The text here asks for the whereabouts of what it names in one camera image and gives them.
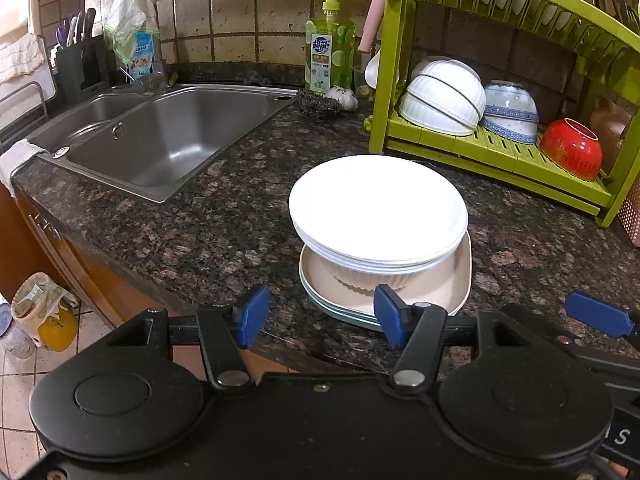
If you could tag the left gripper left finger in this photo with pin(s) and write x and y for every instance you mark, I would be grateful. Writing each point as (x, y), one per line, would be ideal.
(224, 331)

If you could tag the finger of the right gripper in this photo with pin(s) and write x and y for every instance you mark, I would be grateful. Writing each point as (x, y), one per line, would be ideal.
(611, 320)

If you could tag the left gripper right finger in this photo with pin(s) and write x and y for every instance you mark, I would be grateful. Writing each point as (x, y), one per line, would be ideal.
(419, 333)

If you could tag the beige square plate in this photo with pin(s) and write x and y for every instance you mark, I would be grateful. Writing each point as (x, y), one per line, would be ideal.
(448, 284)

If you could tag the white round bowl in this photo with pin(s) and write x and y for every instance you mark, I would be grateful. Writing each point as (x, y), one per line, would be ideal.
(375, 219)

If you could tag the green square plate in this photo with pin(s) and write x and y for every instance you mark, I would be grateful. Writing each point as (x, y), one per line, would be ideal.
(350, 317)

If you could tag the yellow trash bin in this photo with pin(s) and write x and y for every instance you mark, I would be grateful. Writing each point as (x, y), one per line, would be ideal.
(46, 311)

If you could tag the red bowl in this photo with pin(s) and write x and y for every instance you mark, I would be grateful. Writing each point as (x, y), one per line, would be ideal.
(573, 147)

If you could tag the stainless steel sink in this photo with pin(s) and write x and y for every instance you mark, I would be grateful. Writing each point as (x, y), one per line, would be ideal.
(150, 146)

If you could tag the white ribbed bowl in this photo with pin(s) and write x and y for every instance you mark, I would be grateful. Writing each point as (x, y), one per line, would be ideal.
(444, 96)

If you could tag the blue patterned bowl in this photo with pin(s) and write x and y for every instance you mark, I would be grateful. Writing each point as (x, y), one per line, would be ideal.
(511, 112)

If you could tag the black scouring pad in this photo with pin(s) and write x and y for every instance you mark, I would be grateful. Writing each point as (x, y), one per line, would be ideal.
(317, 107)

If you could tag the green dish rack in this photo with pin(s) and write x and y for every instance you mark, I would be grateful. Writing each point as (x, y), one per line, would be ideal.
(567, 53)

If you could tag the white dish cloth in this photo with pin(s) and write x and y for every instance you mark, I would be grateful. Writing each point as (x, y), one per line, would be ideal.
(19, 154)

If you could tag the blue packaged bag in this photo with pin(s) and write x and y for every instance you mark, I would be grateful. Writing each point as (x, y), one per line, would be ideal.
(137, 54)

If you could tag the green dish soap bottle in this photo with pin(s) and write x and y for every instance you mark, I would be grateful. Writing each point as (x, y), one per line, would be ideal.
(330, 49)

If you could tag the black knife block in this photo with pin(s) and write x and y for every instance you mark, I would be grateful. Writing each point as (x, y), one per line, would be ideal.
(81, 58)

